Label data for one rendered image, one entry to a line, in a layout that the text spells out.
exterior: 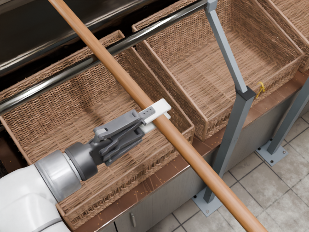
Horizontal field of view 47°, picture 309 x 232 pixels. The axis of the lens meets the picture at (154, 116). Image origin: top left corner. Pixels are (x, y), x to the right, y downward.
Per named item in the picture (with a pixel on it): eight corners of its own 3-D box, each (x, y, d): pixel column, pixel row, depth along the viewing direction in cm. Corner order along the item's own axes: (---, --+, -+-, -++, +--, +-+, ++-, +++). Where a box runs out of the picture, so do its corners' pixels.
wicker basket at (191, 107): (131, 70, 164) (128, 24, 141) (221, 18, 182) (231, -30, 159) (202, 144, 143) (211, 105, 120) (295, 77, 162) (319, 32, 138)
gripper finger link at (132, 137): (103, 158, 73) (103, 162, 74) (147, 135, 78) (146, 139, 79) (93, 145, 74) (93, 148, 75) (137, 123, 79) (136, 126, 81)
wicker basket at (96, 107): (10, 137, 145) (-18, 97, 122) (124, 71, 163) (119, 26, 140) (72, 234, 124) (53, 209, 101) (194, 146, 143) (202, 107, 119)
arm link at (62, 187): (42, 174, 75) (66, 159, 77) (62, 208, 71) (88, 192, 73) (29, 155, 68) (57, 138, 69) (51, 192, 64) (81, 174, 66)
